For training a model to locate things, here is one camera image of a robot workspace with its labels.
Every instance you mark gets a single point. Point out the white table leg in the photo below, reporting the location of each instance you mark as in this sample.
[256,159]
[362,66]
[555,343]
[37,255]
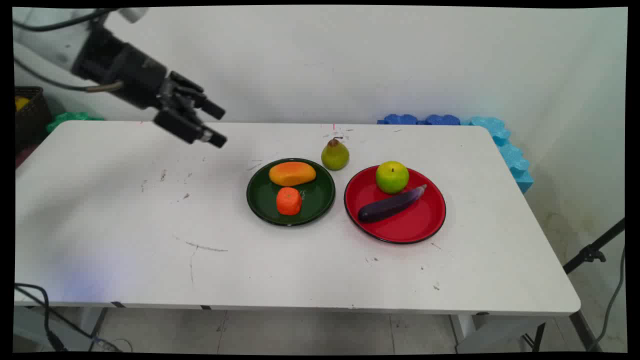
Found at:
[480,332]

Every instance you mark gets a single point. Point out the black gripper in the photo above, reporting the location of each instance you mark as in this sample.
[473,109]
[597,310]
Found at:
[125,70]

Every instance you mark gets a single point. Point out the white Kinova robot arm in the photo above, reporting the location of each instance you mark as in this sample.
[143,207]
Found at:
[47,47]

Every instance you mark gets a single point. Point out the orange yellow toy mango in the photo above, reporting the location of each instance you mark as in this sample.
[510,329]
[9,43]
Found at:
[292,173]

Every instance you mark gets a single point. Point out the orange toy tangerine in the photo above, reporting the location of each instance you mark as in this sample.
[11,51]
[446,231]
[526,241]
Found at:
[289,201]

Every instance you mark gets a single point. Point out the light blue foam mat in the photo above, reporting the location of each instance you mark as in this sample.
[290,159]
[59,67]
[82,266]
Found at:
[510,155]

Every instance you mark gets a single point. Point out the purple toy eggplant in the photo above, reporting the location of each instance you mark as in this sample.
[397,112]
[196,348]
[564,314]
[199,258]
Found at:
[387,206]

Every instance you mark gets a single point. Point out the yellow object in basket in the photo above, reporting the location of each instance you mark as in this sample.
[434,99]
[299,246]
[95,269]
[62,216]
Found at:
[21,102]

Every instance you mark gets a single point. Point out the green toy pear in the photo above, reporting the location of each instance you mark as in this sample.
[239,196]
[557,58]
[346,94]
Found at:
[334,156]

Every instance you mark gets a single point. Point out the black tripod stand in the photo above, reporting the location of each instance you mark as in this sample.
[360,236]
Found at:
[592,254]

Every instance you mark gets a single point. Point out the green plate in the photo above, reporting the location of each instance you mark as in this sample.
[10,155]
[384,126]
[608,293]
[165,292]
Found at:
[315,200]

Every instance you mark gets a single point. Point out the dark woven basket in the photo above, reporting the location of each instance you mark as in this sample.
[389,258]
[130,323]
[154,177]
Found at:
[31,120]

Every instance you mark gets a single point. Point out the green toy apple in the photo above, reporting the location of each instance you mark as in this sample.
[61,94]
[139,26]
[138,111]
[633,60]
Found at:
[392,177]

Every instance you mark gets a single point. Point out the red plate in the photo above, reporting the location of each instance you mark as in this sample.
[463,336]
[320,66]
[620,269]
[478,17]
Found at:
[410,225]

